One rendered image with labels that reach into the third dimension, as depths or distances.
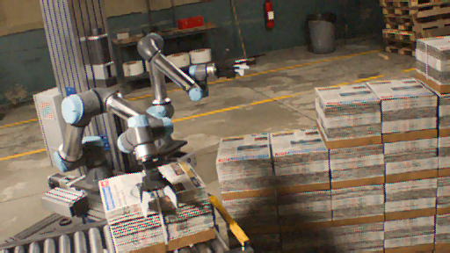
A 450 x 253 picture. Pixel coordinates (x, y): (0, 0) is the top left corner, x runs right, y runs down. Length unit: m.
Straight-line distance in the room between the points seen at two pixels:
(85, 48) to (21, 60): 6.26
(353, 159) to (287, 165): 0.34
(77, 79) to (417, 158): 1.84
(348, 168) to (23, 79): 7.13
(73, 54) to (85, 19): 0.20
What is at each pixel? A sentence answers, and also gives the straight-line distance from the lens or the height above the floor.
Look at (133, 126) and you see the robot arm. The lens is 1.68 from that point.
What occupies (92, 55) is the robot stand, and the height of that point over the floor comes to 1.43.
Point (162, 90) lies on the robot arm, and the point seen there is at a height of 1.13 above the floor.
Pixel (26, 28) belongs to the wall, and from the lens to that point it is 8.78.
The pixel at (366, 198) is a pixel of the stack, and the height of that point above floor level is 0.53.
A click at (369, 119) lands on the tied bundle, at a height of 0.97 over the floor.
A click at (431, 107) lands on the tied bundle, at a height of 1.00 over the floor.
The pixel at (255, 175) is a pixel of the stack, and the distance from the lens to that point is 2.48.
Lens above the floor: 1.75
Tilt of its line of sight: 18 degrees down
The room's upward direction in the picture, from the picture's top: 8 degrees counter-clockwise
